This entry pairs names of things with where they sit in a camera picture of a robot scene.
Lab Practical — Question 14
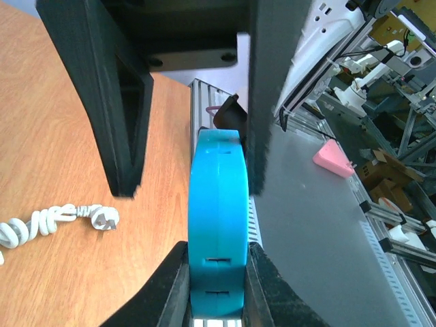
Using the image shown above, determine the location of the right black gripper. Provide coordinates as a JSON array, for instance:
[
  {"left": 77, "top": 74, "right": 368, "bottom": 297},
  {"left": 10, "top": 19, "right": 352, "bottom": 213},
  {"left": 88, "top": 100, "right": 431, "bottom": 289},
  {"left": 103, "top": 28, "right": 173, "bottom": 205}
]
[{"left": 36, "top": 0, "right": 311, "bottom": 198}]

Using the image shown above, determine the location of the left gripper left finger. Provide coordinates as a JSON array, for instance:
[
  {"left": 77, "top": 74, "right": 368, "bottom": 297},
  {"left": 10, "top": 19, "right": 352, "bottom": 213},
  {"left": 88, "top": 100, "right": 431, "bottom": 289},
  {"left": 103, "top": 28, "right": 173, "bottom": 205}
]
[{"left": 102, "top": 241, "right": 189, "bottom": 326}]

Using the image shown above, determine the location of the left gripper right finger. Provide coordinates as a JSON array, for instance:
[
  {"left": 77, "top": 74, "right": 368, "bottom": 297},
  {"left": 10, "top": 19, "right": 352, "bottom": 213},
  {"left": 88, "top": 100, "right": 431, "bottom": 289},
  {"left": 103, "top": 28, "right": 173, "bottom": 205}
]
[{"left": 243, "top": 242, "right": 328, "bottom": 326}]

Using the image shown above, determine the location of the blue cube plug adapter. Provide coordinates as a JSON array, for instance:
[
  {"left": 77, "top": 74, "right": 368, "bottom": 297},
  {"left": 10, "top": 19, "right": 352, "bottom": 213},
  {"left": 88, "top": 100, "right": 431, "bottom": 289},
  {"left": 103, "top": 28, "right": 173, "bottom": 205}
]
[{"left": 188, "top": 129, "right": 249, "bottom": 320}]

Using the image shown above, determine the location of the white power strip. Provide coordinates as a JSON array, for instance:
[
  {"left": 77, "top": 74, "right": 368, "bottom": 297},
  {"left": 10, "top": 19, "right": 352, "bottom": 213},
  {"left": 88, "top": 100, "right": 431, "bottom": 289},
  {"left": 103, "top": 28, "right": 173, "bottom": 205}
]
[{"left": 1, "top": 204, "right": 120, "bottom": 249}]

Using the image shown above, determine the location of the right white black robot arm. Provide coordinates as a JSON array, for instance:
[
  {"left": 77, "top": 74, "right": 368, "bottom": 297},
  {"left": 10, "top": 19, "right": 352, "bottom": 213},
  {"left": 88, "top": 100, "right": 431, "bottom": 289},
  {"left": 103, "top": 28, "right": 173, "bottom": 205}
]
[{"left": 35, "top": 1, "right": 394, "bottom": 198}]

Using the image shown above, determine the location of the pink wedge plug adapter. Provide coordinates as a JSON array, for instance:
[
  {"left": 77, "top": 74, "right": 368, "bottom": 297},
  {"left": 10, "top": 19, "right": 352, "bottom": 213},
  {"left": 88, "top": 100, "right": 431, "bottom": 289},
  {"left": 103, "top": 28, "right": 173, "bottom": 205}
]
[{"left": 313, "top": 139, "right": 355, "bottom": 178}]

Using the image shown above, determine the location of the grey metal shelf plate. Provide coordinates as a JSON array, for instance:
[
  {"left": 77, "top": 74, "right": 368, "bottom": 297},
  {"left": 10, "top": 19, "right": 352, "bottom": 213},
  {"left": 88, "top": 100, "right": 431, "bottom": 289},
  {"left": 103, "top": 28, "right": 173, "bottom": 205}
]
[{"left": 255, "top": 125, "right": 419, "bottom": 326}]

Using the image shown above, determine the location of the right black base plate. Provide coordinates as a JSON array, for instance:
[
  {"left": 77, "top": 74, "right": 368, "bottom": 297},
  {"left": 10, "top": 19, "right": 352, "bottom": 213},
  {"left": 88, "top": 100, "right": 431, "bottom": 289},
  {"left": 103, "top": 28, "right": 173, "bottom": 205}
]
[{"left": 213, "top": 94, "right": 248, "bottom": 143}]

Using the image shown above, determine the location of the grey slotted cable duct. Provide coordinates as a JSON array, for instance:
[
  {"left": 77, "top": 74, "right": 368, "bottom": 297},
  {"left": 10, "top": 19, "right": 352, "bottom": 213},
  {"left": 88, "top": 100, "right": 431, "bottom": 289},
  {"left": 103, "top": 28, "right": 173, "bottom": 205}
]
[{"left": 349, "top": 175, "right": 435, "bottom": 326}]

